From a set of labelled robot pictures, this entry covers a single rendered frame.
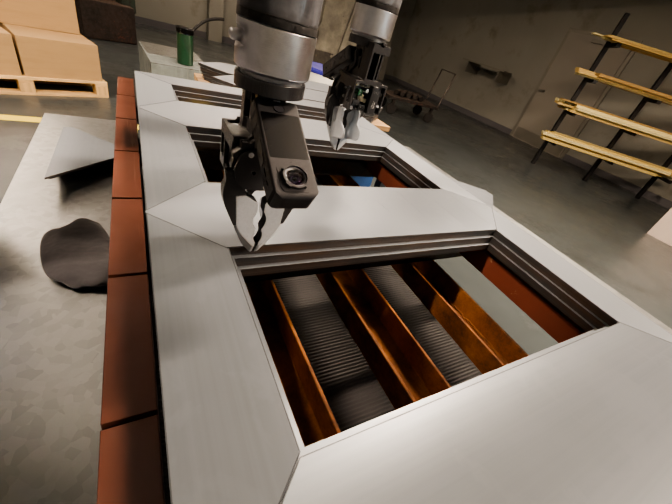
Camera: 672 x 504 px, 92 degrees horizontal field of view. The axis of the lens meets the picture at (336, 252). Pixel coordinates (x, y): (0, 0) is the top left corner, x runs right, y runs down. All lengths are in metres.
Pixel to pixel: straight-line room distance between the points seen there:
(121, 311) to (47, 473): 0.18
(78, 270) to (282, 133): 0.44
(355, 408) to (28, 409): 0.48
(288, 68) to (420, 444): 0.35
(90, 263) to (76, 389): 0.22
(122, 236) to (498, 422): 0.50
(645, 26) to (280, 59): 8.43
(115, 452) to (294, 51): 0.36
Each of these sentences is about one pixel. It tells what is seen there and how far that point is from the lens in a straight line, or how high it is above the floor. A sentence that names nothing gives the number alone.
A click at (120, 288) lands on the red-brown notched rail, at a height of 0.83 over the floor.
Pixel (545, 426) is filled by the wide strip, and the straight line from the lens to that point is 0.43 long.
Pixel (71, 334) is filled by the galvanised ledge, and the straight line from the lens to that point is 0.61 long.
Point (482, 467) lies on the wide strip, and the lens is 0.36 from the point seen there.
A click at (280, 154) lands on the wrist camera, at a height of 1.01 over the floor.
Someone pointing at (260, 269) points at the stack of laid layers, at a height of 0.82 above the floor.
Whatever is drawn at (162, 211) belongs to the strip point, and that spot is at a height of 0.86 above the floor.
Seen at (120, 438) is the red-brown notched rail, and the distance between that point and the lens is 0.34.
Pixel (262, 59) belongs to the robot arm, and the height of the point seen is 1.08.
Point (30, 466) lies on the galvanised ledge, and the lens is 0.52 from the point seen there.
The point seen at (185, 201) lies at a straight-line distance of 0.54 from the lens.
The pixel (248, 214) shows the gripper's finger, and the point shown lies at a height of 0.92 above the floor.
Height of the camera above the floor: 1.13
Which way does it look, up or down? 34 degrees down
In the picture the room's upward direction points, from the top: 18 degrees clockwise
